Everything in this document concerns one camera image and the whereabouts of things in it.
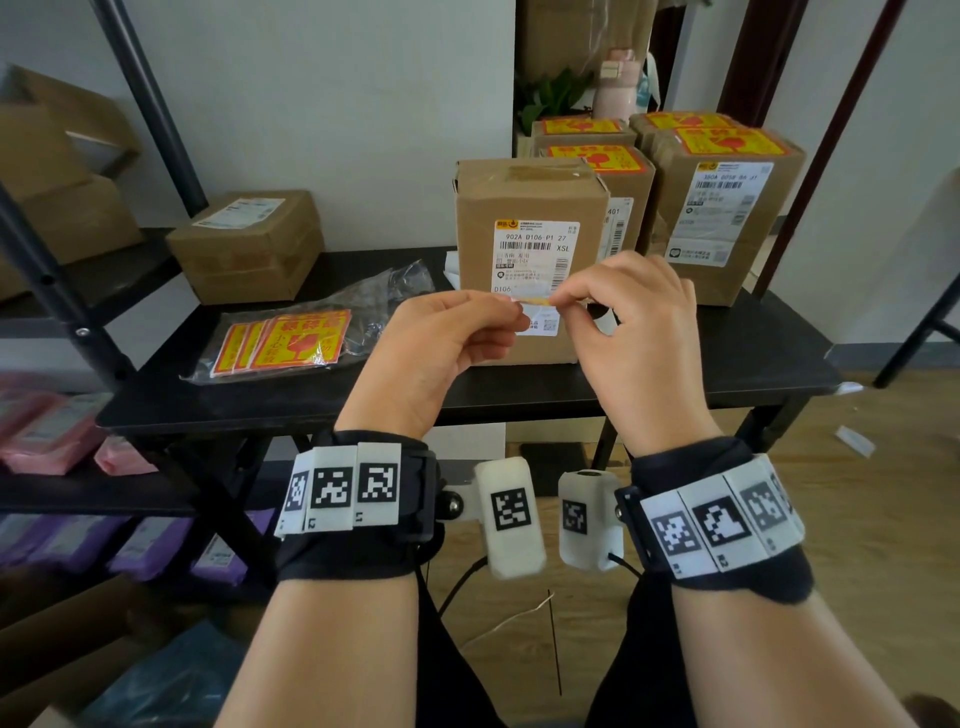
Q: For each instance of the person's right hand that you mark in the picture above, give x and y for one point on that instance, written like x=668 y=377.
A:
x=645 y=352

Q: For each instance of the person's left hand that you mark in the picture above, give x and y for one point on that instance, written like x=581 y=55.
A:
x=427 y=352

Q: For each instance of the clear plastic bag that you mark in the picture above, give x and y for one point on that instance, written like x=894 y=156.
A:
x=390 y=292

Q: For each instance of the single red yellow sticker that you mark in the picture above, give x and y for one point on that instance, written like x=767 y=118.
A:
x=731 y=142
x=536 y=301
x=581 y=126
x=686 y=120
x=596 y=159

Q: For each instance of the stack of red yellow stickers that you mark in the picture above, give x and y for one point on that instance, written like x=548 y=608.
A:
x=300 y=341

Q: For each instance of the stack of cardboard boxes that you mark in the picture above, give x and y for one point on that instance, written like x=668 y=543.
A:
x=247 y=255

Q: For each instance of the small cardboard parcel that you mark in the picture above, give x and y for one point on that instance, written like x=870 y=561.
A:
x=637 y=139

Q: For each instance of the pile of cardboard boxes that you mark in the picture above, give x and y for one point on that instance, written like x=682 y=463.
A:
x=67 y=217

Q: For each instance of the person's right forearm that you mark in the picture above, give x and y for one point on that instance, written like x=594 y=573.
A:
x=772 y=660

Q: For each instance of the person's black trousers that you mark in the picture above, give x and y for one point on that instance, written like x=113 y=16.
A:
x=465 y=690

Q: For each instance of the black wristband white markers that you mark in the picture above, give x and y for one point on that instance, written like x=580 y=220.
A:
x=720 y=465
x=345 y=540

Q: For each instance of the small white floor object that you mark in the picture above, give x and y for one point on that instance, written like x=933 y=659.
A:
x=847 y=388

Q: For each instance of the white paper scrap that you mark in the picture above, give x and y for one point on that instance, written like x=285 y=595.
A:
x=855 y=441

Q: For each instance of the pink water bottle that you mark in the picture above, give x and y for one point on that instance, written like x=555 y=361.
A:
x=615 y=97

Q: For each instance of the potted green plant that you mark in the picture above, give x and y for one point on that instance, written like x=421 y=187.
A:
x=551 y=97

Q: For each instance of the wood-top desk black legs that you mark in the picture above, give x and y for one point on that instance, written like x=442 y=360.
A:
x=919 y=334

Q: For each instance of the black metal shelf rack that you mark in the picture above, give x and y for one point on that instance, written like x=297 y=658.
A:
x=150 y=97

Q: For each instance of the blue plastic bag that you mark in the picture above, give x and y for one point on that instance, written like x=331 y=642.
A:
x=165 y=682

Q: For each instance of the thin dark brown door frame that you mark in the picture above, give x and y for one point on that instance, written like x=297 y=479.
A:
x=825 y=150

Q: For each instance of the thick dark brown door frame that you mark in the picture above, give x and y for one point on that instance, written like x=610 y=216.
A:
x=761 y=52

